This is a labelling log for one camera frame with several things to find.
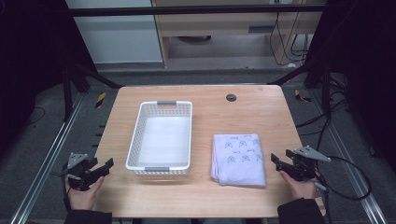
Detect black metal stand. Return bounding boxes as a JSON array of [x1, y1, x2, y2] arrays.
[[268, 60, 333, 119], [61, 55, 125, 123]]

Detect white plastic basket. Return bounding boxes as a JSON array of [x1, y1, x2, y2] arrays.
[[125, 100, 193, 176]]

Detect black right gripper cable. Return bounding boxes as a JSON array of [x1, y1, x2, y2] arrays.
[[313, 155, 373, 224]]

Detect black horizontal frame bar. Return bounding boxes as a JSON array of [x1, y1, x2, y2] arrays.
[[66, 4, 327, 18]]

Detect person's right hand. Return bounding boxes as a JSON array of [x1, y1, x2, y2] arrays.
[[278, 170, 319, 201]]

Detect white cabinet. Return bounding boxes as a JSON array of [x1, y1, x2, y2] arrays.
[[64, 0, 164, 65]]

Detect thin black floor cable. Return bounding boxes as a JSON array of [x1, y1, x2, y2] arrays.
[[25, 105, 47, 126]]

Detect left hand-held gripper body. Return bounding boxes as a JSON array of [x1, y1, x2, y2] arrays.
[[62, 151, 99, 191]]

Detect black cables under desk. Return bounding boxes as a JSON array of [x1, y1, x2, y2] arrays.
[[268, 11, 310, 67]]

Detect light wooden desk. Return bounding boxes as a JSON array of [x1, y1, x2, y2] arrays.
[[150, 0, 329, 68]]

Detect yellow black tape marker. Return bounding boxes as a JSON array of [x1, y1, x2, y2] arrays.
[[94, 91, 107, 109], [293, 89, 313, 104]]

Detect aluminium floor rail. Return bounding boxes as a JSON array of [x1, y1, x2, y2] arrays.
[[307, 89, 390, 224], [9, 92, 86, 224]]

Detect person's left hand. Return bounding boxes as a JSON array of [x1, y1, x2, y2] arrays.
[[64, 175, 106, 212]]

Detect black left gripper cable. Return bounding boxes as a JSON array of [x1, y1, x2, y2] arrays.
[[61, 170, 73, 213]]

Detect white printed towel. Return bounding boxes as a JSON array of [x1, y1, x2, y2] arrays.
[[210, 133, 268, 188]]

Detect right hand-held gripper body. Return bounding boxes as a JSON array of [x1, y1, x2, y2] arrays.
[[285, 146, 332, 183]]

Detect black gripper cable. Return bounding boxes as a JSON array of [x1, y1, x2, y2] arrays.
[[313, 155, 373, 224], [61, 170, 73, 213]]

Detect black floor cables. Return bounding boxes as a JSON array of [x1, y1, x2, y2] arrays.
[[294, 74, 354, 151]]

